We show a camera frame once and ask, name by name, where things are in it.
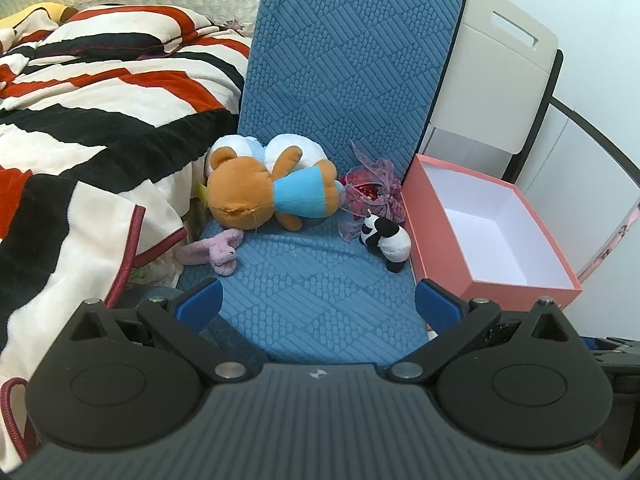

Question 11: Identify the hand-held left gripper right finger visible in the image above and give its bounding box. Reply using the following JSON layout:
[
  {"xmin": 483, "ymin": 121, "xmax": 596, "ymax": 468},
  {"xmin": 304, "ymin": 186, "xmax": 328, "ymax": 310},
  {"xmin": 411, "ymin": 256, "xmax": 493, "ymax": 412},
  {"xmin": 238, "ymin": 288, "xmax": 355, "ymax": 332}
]
[{"xmin": 387, "ymin": 277, "xmax": 581, "ymax": 386}]

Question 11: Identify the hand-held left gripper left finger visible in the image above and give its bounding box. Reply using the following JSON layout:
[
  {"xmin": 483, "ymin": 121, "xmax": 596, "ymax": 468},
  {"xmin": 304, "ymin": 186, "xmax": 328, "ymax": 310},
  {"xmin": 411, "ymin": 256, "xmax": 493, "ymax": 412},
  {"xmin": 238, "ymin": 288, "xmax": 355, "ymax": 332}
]
[{"xmin": 67, "ymin": 277, "xmax": 268, "ymax": 386}]

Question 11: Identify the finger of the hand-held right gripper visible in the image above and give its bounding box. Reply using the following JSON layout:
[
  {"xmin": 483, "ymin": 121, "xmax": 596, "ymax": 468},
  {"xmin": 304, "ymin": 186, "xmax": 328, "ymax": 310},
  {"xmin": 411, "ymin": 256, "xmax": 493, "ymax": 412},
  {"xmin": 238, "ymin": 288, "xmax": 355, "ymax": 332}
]
[{"xmin": 584, "ymin": 336, "xmax": 640, "ymax": 362}]

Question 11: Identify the pink cardboard box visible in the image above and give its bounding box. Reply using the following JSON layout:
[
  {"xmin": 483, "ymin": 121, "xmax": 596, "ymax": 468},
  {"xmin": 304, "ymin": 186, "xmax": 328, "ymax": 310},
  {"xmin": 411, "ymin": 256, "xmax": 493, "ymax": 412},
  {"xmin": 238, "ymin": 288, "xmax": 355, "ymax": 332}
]
[{"xmin": 401, "ymin": 154, "xmax": 583, "ymax": 311}]

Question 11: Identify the red and purple ribbon flower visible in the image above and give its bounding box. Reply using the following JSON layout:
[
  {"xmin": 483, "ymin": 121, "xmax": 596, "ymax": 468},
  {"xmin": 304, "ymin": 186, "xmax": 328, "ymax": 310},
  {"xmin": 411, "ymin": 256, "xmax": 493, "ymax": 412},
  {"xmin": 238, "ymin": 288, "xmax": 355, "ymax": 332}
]
[{"xmin": 337, "ymin": 141, "xmax": 408, "ymax": 241}]

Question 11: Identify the white and light-blue plush toy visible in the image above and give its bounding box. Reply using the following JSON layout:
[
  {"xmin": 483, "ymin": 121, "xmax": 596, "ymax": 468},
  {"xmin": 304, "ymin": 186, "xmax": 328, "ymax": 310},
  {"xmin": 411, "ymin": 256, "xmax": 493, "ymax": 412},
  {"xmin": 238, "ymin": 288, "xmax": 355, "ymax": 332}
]
[{"xmin": 207, "ymin": 133, "xmax": 326, "ymax": 172}]

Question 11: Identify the small pink plush toy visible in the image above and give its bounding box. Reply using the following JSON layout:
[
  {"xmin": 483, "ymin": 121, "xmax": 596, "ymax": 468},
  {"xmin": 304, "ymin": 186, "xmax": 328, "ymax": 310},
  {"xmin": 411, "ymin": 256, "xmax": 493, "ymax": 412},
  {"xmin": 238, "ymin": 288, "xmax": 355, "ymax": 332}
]
[{"xmin": 176, "ymin": 227, "xmax": 244, "ymax": 277}]

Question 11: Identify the small panda plush toy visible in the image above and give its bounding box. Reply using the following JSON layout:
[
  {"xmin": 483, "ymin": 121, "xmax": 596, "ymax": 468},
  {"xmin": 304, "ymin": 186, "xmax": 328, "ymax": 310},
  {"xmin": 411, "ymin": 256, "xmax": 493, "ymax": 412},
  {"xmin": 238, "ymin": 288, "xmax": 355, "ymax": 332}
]
[{"xmin": 360, "ymin": 212, "xmax": 413, "ymax": 274}]

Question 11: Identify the pink patterned strip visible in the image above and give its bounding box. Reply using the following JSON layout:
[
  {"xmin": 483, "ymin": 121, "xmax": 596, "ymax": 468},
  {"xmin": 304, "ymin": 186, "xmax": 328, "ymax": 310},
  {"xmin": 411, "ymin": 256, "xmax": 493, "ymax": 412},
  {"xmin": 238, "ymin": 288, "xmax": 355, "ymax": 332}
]
[{"xmin": 577, "ymin": 200, "xmax": 640, "ymax": 281}]

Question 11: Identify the brown teddy bear blue shirt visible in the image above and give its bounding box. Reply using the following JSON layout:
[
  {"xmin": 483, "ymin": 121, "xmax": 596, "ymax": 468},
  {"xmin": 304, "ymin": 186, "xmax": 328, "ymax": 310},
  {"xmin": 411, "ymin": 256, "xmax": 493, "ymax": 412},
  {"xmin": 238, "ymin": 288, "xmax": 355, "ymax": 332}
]
[{"xmin": 204, "ymin": 146, "xmax": 346, "ymax": 233}]

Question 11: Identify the black curved rim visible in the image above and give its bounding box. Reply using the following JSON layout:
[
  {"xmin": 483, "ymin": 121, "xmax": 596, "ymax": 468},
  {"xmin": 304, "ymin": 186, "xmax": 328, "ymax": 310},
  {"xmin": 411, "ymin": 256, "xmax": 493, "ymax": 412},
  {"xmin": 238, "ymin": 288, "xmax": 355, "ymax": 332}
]
[{"xmin": 550, "ymin": 97, "xmax": 640, "ymax": 183}]

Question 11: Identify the red black white striped blanket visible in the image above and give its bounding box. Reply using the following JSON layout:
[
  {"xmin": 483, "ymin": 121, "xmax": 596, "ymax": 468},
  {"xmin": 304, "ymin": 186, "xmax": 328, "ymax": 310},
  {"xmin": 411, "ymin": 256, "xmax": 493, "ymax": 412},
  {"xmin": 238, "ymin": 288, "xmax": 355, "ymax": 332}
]
[{"xmin": 0, "ymin": 4, "xmax": 251, "ymax": 461}]

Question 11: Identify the beige folding chair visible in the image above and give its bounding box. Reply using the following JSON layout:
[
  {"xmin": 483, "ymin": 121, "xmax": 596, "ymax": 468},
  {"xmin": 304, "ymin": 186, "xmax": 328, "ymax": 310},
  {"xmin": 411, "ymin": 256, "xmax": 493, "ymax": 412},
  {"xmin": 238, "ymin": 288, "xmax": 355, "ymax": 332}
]
[{"xmin": 417, "ymin": 0, "xmax": 563, "ymax": 183}]

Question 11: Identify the yellow plush toy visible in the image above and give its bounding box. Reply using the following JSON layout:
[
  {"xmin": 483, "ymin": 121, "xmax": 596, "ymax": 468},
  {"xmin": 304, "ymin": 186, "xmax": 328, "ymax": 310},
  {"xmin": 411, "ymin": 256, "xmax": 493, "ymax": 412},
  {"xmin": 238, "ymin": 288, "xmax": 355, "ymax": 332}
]
[{"xmin": 0, "ymin": 2, "xmax": 78, "ymax": 28}]

